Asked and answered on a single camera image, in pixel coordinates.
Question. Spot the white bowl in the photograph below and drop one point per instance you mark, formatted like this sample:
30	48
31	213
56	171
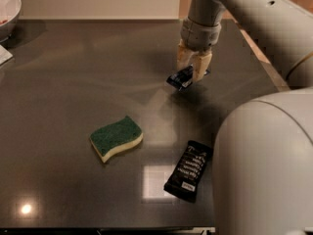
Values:
9	15

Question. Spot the green and yellow sponge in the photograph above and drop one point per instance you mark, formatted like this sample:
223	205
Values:
116	137

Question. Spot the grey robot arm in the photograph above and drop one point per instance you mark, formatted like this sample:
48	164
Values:
262	168

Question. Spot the blue rxbar blueberry wrapper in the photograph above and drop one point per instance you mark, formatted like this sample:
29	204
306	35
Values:
182	79

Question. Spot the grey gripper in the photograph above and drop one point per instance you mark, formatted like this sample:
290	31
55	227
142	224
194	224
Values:
200	36

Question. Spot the white paper sheet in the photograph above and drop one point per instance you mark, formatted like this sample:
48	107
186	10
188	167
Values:
5	55

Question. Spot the black rxbar chocolate wrapper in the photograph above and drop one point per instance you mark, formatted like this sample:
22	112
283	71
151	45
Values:
185	178

